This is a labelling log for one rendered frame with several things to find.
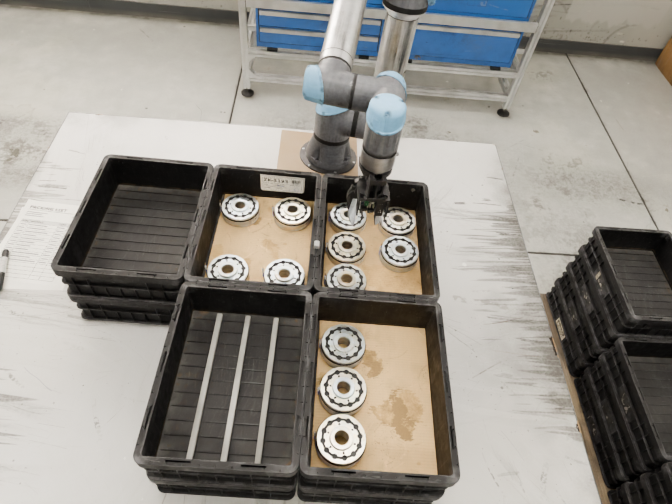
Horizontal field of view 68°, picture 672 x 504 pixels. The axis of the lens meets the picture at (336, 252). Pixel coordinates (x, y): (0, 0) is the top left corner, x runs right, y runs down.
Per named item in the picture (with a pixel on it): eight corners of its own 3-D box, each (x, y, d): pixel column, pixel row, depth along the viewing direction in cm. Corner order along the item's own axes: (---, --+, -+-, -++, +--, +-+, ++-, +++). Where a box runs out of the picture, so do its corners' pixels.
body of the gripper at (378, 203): (354, 217, 114) (360, 179, 105) (352, 191, 119) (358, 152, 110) (387, 218, 115) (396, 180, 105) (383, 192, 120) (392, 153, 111)
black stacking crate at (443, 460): (311, 318, 124) (313, 293, 115) (428, 327, 125) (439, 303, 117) (297, 489, 99) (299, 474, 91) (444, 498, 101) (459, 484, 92)
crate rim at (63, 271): (107, 159, 139) (105, 153, 137) (215, 169, 140) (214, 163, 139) (51, 275, 114) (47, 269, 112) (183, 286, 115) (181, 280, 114)
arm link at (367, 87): (360, 61, 107) (354, 90, 100) (411, 71, 107) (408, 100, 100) (355, 93, 113) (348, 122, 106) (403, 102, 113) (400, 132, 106)
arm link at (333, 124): (316, 117, 162) (321, 79, 152) (357, 125, 162) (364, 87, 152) (310, 138, 154) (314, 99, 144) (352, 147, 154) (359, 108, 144)
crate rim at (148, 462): (183, 286, 115) (181, 280, 114) (312, 296, 117) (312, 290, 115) (133, 467, 90) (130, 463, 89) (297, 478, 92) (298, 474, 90)
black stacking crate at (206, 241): (219, 194, 148) (215, 165, 139) (319, 203, 149) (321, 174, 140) (190, 307, 123) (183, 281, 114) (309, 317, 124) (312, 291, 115)
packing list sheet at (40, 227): (22, 199, 154) (21, 198, 154) (98, 204, 156) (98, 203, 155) (-27, 287, 134) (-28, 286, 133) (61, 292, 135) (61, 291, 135)
